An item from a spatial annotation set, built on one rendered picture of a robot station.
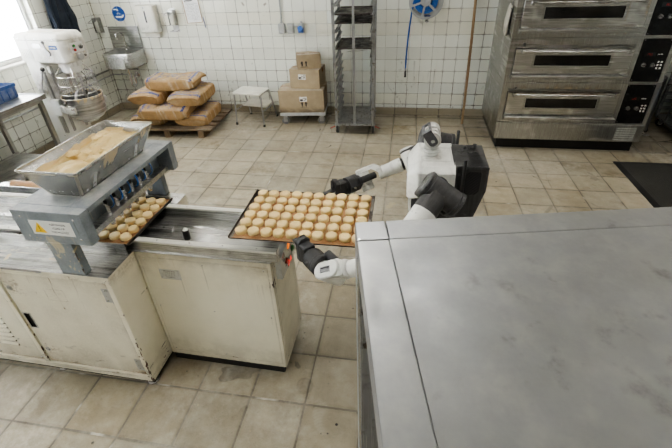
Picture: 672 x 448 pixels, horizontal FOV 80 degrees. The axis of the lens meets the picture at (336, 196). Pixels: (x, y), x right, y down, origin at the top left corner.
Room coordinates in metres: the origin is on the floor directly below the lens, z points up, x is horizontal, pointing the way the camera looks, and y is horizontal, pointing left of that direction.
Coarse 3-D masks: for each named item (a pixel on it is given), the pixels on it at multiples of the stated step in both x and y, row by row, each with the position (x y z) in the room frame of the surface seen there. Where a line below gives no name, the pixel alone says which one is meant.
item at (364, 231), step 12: (360, 228) 0.31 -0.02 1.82; (372, 228) 0.31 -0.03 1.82; (384, 228) 0.31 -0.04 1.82; (360, 240) 0.29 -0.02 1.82; (372, 240) 0.29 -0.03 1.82; (360, 300) 0.29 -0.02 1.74; (360, 312) 0.29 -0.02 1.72; (360, 324) 0.29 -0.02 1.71; (360, 336) 0.29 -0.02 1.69; (360, 348) 0.29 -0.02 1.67; (360, 360) 0.29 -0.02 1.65; (360, 372) 0.29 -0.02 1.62; (360, 384) 0.29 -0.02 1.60; (360, 396) 0.29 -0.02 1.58; (372, 396) 0.29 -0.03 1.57; (360, 408) 0.29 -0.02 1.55; (372, 408) 0.29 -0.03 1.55; (360, 420) 0.29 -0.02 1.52; (372, 420) 0.29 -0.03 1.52; (360, 432) 0.29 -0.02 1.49; (372, 432) 0.29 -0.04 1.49; (360, 444) 0.29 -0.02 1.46; (372, 444) 0.29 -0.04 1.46
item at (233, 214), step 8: (0, 192) 2.05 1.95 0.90; (8, 192) 2.05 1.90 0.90; (0, 200) 2.03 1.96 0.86; (8, 200) 2.02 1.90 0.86; (16, 200) 2.01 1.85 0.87; (168, 208) 1.82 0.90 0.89; (176, 208) 1.81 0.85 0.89; (184, 208) 1.80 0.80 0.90; (192, 208) 1.79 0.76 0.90; (200, 208) 1.79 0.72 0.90; (208, 208) 1.78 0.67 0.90; (216, 208) 1.78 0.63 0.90; (224, 208) 1.78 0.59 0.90; (232, 208) 1.77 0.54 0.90; (184, 216) 1.80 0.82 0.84; (192, 216) 1.79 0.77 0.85; (200, 216) 1.78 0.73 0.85; (208, 216) 1.78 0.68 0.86; (216, 216) 1.77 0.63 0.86; (224, 216) 1.76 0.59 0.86; (232, 216) 1.75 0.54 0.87
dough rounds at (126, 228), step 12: (132, 204) 1.82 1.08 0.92; (144, 204) 1.82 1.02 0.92; (156, 204) 1.81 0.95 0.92; (132, 216) 1.74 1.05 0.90; (144, 216) 1.71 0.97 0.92; (108, 228) 1.61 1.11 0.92; (120, 228) 1.61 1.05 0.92; (132, 228) 1.60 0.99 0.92; (108, 240) 1.54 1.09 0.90; (120, 240) 1.54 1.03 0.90
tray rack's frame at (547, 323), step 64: (384, 256) 0.27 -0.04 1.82; (448, 256) 0.27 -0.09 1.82; (512, 256) 0.26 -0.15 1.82; (576, 256) 0.26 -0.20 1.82; (640, 256) 0.26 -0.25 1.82; (384, 320) 0.20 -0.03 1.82; (448, 320) 0.20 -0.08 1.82; (512, 320) 0.19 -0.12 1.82; (576, 320) 0.19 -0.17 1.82; (640, 320) 0.19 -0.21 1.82; (384, 384) 0.15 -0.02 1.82; (448, 384) 0.15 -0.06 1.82; (512, 384) 0.15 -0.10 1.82; (576, 384) 0.14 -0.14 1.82; (640, 384) 0.14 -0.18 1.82
